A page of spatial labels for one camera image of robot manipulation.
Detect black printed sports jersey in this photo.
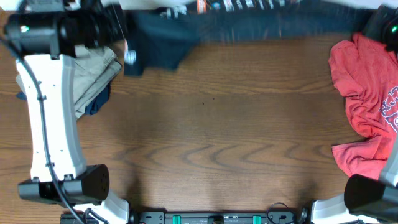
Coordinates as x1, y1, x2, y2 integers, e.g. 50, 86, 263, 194
124, 1, 372, 76

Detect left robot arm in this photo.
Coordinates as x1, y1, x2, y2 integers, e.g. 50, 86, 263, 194
1, 1, 130, 223

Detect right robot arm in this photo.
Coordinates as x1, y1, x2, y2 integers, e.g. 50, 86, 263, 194
300, 4, 397, 223

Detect folded khaki trousers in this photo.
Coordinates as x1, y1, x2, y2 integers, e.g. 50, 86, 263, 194
25, 47, 121, 117

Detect folded navy garment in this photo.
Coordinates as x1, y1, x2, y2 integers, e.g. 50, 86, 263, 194
16, 82, 111, 116

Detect red t-shirt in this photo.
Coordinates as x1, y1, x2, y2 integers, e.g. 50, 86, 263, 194
328, 33, 397, 179

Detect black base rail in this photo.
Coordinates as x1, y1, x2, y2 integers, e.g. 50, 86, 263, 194
127, 210, 309, 224

